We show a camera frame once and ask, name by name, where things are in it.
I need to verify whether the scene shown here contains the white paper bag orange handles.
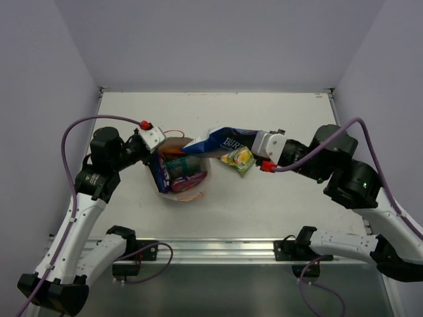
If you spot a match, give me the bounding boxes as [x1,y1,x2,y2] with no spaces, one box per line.
[145,129,212,202]

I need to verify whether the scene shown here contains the yellow green candy packet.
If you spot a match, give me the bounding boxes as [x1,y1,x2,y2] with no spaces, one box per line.
[220,147,255,177]

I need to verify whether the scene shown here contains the blue white chips bag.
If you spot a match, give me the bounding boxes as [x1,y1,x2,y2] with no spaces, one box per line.
[180,127,260,157]

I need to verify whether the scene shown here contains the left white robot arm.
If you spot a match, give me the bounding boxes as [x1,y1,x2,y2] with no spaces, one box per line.
[17,127,166,316]

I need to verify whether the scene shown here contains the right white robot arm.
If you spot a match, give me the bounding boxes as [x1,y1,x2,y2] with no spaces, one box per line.
[282,132,422,283]

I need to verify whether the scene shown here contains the green snack packet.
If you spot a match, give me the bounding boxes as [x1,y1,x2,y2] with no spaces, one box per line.
[165,156,202,178]

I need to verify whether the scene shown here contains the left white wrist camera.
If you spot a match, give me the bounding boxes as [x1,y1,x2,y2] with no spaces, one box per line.
[139,127,167,153]

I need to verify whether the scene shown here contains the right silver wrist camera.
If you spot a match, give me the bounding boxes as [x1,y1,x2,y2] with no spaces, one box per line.
[251,131,288,164]

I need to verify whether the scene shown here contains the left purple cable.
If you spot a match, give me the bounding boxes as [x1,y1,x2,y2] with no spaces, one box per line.
[13,114,151,317]

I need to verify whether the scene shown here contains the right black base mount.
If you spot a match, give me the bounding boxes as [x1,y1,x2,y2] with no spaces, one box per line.
[273,234,334,280]

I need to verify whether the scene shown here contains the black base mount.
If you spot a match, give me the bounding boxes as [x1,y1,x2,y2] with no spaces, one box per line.
[273,234,334,280]
[112,239,157,280]

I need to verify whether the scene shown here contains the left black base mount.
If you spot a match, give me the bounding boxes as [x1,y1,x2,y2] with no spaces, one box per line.
[112,239,157,280]

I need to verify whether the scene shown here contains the aluminium front rail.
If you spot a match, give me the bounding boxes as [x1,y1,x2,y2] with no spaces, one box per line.
[142,232,378,264]

